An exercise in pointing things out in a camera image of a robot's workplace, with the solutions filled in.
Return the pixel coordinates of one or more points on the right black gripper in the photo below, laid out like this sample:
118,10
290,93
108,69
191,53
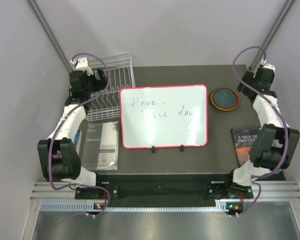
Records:
248,77

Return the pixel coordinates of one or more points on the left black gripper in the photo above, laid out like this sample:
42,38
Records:
100,84

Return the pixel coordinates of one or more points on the teal blue plate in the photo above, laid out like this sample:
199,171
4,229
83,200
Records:
225,98

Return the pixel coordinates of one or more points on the orange plate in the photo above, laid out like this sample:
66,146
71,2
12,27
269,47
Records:
224,109

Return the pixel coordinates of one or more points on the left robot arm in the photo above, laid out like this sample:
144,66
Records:
59,159

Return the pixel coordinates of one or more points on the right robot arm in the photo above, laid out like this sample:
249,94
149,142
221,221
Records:
270,148

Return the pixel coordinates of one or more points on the blue book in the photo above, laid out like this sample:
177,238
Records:
77,140

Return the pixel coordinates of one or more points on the grey setup guide booklet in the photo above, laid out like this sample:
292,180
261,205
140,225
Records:
101,146

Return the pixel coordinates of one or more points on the Tale of Two Cities book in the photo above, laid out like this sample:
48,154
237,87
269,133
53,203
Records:
243,139

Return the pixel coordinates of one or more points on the red-framed whiteboard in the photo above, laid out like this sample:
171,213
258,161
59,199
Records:
164,116

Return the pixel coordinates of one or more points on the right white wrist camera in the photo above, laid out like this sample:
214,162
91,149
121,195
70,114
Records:
268,66

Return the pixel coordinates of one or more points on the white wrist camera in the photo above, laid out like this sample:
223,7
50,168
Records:
268,66
82,64

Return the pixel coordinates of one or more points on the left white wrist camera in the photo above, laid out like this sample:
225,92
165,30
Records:
82,64

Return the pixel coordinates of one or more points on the white wire dish rack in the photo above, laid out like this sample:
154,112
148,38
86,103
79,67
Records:
121,76

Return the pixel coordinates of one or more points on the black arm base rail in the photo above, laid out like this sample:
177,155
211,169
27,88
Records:
205,185

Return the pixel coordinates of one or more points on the grey slotted cable duct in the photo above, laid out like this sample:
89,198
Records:
93,207

